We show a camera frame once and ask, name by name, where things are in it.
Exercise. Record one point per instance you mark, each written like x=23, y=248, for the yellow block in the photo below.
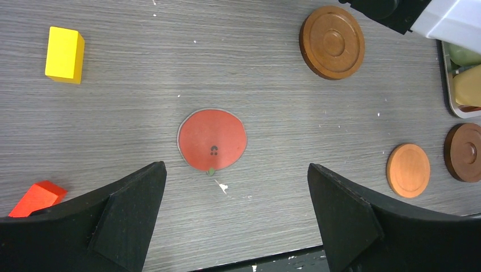
x=65, y=52

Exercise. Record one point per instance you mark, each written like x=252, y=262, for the yellow cup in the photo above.
x=467, y=87

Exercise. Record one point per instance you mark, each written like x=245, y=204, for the light green mug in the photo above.
x=462, y=56

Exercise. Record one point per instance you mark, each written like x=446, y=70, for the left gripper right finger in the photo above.
x=364, y=230

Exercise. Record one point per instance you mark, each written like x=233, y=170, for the orange red block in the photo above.
x=40, y=195

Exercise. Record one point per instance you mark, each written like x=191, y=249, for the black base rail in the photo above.
x=308, y=259

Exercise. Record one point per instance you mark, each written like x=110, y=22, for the red round coaster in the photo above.
x=211, y=139

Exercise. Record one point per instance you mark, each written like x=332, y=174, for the brown wooden coaster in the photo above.
x=332, y=43

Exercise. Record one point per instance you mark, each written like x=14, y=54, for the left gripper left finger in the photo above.
x=107, y=229

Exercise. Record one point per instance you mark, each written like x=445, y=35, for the dark wooden coaster near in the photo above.
x=462, y=152

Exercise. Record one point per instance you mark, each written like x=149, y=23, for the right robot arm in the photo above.
x=456, y=21

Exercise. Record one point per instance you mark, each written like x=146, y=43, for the light orange wooden coaster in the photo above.
x=408, y=170

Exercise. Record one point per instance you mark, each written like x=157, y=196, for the metal tray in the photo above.
x=448, y=71

